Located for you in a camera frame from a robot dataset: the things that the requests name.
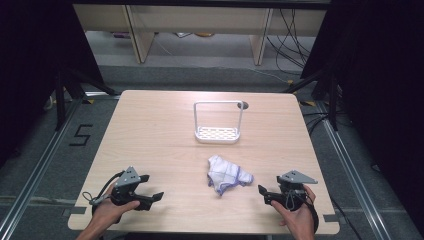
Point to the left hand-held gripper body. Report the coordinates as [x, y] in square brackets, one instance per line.
[126, 180]

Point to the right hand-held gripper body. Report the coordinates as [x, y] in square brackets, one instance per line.
[295, 178]

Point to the white cloth with purple edging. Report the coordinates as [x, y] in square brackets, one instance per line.
[226, 175]

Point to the person's right hand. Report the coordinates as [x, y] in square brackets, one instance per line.
[300, 220]

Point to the person's left hand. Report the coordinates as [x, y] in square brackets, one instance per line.
[108, 213]

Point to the dark round table grommet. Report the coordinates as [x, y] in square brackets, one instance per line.
[243, 105]

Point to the black metal stand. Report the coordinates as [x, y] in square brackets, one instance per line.
[60, 100]
[333, 103]

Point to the black curtain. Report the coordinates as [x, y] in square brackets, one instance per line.
[380, 83]
[36, 50]

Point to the yellow round object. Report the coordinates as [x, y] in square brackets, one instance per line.
[204, 34]

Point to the beige desk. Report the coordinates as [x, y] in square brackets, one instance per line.
[200, 20]

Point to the metal floor rail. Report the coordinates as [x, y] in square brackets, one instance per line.
[353, 180]
[36, 173]

